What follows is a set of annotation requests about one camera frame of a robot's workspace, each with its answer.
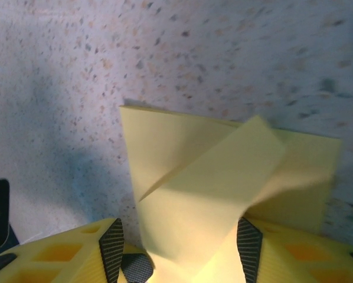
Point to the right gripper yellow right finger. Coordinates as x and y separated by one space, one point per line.
297 262

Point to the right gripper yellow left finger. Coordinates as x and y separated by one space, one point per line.
61 265

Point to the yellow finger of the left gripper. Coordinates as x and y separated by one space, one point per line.
138 268

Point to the yellow square paper sheet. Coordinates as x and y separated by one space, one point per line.
209 177

